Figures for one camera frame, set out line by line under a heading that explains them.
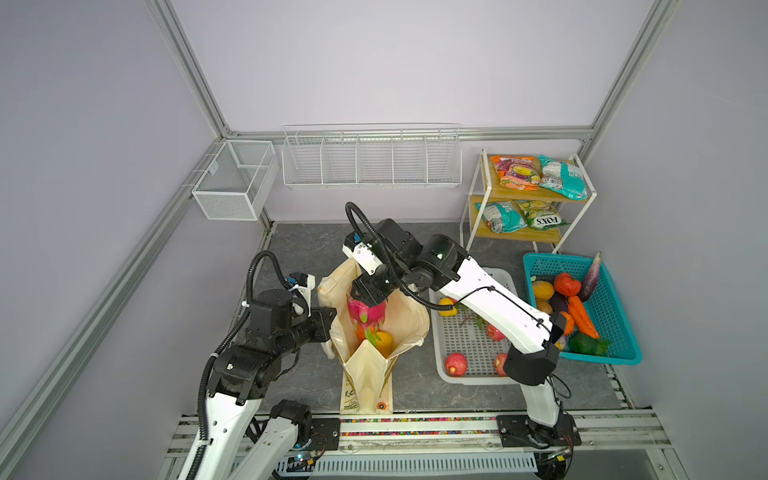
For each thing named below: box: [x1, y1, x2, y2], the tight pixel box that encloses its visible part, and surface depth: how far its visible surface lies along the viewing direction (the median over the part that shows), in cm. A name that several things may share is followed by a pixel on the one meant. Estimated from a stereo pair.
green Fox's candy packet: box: [518, 200, 570, 230], surface depth 99 cm
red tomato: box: [554, 272, 582, 297], surface depth 93 cm
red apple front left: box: [445, 352, 468, 378], surface depth 82 cm
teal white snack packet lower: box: [475, 201, 528, 233], surface depth 98 cm
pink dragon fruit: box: [346, 292, 388, 346], surface depth 67 cm
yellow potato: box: [534, 280, 555, 301], surface depth 97 cm
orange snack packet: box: [491, 155, 541, 191], surface depth 84 cm
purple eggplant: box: [579, 251, 602, 302], surface depth 96 cm
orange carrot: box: [568, 296, 600, 339], surface depth 95 cm
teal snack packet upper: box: [538, 155, 588, 201], surface depth 84 cm
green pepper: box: [568, 333, 611, 356], surface depth 86 cm
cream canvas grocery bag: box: [318, 258, 430, 414], surface depth 74 cm
